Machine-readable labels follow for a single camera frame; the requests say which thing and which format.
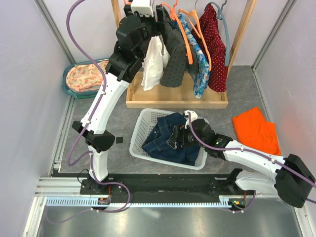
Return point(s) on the orange hanger of grey skirt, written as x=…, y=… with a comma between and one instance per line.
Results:
x=174, y=16

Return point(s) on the white pleated skirt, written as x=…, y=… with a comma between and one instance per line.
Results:
x=154, y=64

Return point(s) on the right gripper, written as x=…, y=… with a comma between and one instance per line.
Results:
x=178, y=136

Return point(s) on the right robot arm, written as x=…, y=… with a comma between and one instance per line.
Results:
x=286, y=177

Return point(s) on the blue-grey hanger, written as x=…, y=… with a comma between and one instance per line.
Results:
x=220, y=16

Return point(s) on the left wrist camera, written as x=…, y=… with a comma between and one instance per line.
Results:
x=142, y=7

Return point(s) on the teal basket with floral cloth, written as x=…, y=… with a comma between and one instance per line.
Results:
x=81, y=80

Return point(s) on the orange hanger of floral skirt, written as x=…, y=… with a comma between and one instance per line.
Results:
x=198, y=31

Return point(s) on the grey dotted skirt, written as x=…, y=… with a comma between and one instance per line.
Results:
x=175, y=46

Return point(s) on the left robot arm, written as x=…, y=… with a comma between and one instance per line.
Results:
x=133, y=37

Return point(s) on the small black square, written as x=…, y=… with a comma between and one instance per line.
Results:
x=119, y=140

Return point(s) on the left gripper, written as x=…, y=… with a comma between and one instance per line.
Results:
x=159, y=14

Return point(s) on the orange folded cloth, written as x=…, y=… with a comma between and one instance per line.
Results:
x=254, y=131

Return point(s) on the red polka dot skirt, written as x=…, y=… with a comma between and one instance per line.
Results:
x=217, y=50

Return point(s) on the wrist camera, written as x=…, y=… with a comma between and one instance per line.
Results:
x=142, y=7
x=190, y=115

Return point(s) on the white plastic laundry basket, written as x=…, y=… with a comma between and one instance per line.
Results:
x=144, y=125

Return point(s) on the blue floral skirt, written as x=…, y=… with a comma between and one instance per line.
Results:
x=199, y=69

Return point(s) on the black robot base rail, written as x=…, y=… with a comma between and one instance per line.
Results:
x=216, y=184

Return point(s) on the dark blue denim skirt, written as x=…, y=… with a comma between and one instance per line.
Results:
x=156, y=144

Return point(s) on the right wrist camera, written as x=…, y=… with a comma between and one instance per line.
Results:
x=190, y=115

